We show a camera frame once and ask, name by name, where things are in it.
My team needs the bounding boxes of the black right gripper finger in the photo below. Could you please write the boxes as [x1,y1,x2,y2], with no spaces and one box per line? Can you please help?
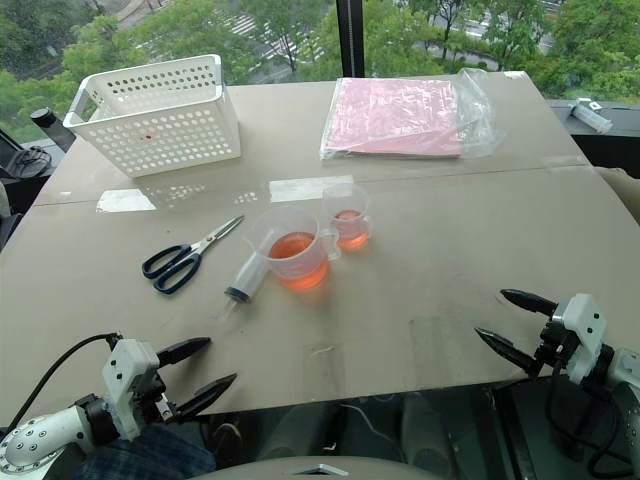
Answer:
[499,288,559,317]
[473,327,544,377]

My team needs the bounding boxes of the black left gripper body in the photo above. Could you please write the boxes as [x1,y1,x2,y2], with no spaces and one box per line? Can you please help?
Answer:
[132,367,182,427]

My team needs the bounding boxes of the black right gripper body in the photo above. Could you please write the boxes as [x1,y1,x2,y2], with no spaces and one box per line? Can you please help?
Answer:
[533,314,584,375]

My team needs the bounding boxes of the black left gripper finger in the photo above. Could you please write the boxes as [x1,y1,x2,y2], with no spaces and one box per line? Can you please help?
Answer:
[174,372,239,422]
[155,337,212,369]

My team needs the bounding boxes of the clear plastic syringe black plunger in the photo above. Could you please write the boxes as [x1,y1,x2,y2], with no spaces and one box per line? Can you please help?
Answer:
[221,225,281,324]

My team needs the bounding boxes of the large clear measuring cup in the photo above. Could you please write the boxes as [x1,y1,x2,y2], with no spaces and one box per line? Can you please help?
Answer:
[243,204,342,291]

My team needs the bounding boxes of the small clear measuring cup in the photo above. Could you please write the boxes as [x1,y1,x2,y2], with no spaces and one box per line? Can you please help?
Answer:
[321,182,375,251]

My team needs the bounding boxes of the dark round disc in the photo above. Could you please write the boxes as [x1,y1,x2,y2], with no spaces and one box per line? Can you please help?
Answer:
[209,422,246,457]

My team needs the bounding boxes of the blue plaid cloth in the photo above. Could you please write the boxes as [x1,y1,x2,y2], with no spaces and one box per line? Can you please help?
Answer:
[74,424,216,480]

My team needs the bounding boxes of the beige cushion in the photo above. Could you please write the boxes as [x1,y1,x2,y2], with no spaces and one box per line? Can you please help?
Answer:
[594,167,640,226]

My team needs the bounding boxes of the small white tape patch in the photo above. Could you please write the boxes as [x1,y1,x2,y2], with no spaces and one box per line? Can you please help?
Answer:
[95,188,157,214]

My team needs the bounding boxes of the beige rounded robot body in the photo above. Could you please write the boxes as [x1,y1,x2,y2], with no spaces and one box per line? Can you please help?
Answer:
[189,454,506,480]

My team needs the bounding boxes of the black window ledge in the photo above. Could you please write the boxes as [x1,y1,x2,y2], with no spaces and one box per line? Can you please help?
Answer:
[544,98,640,179]

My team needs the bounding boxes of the long white tape patch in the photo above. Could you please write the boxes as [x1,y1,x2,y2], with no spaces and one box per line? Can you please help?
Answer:
[268,174,354,204]

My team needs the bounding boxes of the white perforated plastic basket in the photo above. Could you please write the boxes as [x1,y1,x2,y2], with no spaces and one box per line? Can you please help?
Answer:
[62,53,243,179]

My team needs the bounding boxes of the pink paper pack in bag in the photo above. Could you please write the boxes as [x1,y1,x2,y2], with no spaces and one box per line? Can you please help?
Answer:
[319,67,504,162]

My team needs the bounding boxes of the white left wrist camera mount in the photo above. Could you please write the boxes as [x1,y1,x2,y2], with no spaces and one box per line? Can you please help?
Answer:
[102,338,161,441]

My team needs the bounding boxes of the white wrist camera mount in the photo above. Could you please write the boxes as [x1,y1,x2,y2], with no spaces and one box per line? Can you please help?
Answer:
[549,293,609,386]
[102,338,161,441]

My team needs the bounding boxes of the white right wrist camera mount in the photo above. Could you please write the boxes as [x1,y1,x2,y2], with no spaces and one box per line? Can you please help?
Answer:
[549,293,609,386]

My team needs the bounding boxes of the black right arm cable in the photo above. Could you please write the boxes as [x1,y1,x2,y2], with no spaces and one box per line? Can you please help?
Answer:
[544,369,640,479]

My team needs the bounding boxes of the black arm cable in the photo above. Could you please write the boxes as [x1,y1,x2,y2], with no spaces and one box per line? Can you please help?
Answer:
[0,332,124,436]
[544,369,640,479]

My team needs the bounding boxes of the dark blue handled scissors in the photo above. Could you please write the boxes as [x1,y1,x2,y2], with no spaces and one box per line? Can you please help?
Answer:
[141,214,246,295]

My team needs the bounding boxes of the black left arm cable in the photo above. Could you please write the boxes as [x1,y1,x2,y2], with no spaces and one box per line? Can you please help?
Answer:
[0,332,124,436]

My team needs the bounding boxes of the black device with cables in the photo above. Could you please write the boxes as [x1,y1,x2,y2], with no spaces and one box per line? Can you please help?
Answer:
[0,127,54,186]

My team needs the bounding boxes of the black window frame post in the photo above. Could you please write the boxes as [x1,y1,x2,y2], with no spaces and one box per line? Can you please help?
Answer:
[335,0,365,79]

